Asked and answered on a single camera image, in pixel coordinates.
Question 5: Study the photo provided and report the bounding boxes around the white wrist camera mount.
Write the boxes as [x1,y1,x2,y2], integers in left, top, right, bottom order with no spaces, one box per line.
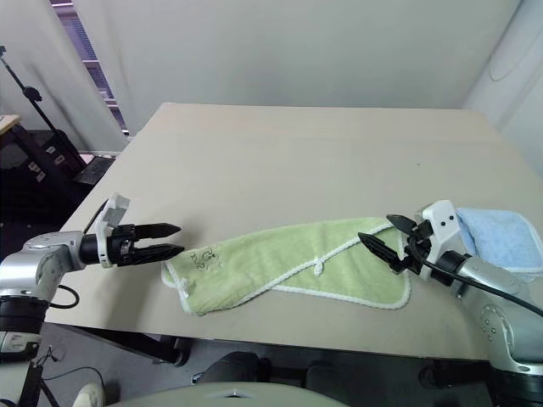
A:
[417,199,464,273]
[95,192,131,269]

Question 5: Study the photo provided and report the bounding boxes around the window with blinds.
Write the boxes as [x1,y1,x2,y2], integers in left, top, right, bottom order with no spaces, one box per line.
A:
[49,0,131,137]

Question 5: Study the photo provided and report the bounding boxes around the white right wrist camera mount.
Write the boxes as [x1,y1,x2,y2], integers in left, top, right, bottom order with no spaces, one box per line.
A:
[417,199,464,273]

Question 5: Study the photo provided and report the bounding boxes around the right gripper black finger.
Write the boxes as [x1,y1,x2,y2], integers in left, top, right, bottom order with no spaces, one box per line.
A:
[385,215,418,233]
[358,231,405,273]

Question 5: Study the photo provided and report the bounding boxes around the black tripod stand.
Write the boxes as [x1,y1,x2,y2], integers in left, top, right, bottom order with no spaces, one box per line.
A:
[0,45,86,170]

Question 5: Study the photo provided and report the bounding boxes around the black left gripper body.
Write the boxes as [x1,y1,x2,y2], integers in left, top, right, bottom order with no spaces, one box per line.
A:
[105,224,141,269]

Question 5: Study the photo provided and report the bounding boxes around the black stand legs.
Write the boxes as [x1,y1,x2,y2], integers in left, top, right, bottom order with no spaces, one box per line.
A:
[15,359,61,407]

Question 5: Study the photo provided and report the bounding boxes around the grey robot torso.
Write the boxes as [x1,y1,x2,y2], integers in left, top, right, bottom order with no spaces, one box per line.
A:
[105,380,383,407]

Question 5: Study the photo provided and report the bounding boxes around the white curtain with ring mark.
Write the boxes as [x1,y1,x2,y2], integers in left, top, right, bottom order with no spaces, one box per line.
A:
[461,0,543,176]

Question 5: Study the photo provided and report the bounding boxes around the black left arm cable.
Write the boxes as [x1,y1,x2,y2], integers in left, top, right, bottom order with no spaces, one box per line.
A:
[46,199,110,309]

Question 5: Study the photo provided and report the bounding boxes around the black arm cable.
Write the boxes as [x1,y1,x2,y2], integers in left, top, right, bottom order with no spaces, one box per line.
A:
[46,199,110,309]
[406,237,543,319]

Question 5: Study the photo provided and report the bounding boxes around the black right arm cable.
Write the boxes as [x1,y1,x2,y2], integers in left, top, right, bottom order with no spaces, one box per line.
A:
[406,237,543,319]

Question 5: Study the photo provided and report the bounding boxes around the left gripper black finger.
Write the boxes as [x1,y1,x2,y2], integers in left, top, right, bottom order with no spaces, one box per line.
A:
[132,244,186,265]
[134,222,183,240]

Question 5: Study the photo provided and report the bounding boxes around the yellow-green cloth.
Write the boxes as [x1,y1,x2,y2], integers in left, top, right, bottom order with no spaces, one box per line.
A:
[160,216,412,317]

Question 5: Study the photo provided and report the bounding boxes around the white shoe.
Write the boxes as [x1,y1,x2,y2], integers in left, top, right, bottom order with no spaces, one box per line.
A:
[74,381,105,407]

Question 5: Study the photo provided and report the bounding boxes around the black table frame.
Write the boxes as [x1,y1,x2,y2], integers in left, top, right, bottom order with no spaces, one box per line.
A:
[50,321,489,370]

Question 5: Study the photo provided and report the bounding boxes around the light blue towel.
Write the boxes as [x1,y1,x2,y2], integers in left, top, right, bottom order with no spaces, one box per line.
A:
[456,206,543,275]

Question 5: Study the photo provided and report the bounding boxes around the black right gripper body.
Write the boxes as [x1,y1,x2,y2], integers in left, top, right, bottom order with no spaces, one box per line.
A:
[397,219,436,276]

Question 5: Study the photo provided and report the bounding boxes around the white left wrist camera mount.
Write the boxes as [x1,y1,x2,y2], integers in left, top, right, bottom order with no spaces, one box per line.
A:
[95,192,131,269]

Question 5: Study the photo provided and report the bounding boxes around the thin black floor cable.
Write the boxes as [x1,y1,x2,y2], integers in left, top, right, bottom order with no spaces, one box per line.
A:
[40,345,105,382]

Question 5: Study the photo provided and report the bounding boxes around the light wooden desk top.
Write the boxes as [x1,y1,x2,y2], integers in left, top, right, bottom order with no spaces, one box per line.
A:
[0,113,21,136]

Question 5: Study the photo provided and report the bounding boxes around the dark cabinet with labels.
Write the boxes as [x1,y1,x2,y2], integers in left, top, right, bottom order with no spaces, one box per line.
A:
[0,125,86,228]

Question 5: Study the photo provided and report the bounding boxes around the dark rounded shape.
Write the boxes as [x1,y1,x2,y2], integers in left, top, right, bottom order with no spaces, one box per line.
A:
[199,350,272,389]
[417,363,468,391]

